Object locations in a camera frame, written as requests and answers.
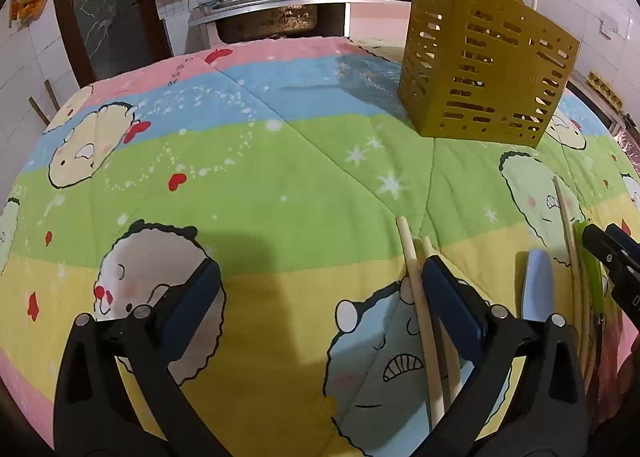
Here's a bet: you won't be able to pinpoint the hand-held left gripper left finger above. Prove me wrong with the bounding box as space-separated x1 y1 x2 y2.
54 257 236 457

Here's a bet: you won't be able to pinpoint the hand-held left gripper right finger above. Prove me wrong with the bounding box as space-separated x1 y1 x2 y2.
421 256 589 457

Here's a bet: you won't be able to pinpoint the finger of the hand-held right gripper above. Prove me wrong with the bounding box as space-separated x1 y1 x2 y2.
581 223 622 269
605 223 640 264

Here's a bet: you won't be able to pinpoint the light blue plastic spoon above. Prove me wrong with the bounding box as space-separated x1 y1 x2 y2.
521 249 554 321

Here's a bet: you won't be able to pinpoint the yellow slotted utensil holder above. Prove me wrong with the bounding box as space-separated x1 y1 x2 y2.
398 0 581 148

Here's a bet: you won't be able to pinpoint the printed cartoon blanket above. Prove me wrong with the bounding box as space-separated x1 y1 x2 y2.
0 36 640 457

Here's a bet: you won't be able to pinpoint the yellow egg carton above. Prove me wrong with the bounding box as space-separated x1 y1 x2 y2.
587 69 627 108

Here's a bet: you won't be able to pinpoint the leaning wooden sticks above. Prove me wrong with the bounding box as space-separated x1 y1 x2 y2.
29 79 59 126

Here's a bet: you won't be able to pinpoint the stainless steel sink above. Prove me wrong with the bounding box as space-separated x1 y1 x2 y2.
211 1 322 44

